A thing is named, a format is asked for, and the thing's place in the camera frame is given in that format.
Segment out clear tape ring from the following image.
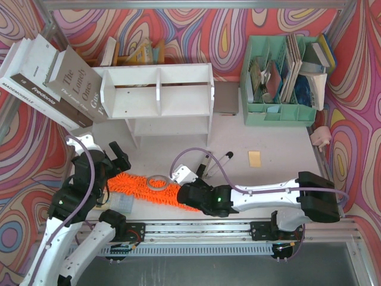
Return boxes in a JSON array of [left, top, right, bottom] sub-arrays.
[[147, 174, 173, 191]]

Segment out white paperback book stack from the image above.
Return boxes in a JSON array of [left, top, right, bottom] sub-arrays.
[[295, 71, 327, 111]]

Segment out pink piggy figurine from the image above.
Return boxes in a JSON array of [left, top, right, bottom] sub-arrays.
[[310, 126, 332, 152]]

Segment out orange microfiber duster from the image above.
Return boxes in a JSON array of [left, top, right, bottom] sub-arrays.
[[108, 173, 198, 212]]

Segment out black white stapler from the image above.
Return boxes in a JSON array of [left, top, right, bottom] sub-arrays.
[[196, 152, 212, 179]]

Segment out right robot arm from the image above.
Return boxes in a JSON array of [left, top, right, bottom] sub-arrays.
[[177, 172, 340, 232]]

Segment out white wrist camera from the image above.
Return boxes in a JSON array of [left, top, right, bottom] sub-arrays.
[[170, 164, 198, 186], [65, 132, 102, 156]]

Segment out white wooden bookshelf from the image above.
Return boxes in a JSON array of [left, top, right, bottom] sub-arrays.
[[94, 63, 215, 147]]

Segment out white book Mademoiselle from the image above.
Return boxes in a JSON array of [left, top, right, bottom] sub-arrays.
[[1, 34, 80, 130]]

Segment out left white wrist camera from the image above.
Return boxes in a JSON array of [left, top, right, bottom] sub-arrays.
[[65, 132, 102, 156]]

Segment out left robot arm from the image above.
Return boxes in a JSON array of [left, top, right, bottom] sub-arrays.
[[21, 135, 131, 285]]

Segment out grey book The Lonely Ones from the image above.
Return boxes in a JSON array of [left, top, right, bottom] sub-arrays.
[[46, 46, 108, 123]]

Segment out yellow sticky note pad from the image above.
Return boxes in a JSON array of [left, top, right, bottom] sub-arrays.
[[248, 151, 261, 167]]

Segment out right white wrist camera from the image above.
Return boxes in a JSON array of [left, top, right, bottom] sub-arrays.
[[170, 164, 198, 186]]

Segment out wooden rack with books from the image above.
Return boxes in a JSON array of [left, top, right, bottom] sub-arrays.
[[95, 37, 165, 67]]

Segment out brown book Fredonia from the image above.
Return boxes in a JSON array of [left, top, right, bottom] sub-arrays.
[[11, 73, 93, 128]]

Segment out white marker black cap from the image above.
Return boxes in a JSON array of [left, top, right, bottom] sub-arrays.
[[205, 151, 233, 179]]

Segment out mint green desk organizer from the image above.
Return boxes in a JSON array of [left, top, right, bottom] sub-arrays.
[[240, 36, 316, 127]]

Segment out grey notebook with pencil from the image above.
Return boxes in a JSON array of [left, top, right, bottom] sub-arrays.
[[214, 82, 239, 114]]

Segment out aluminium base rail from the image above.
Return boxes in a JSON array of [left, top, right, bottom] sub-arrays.
[[35, 219, 363, 260]]

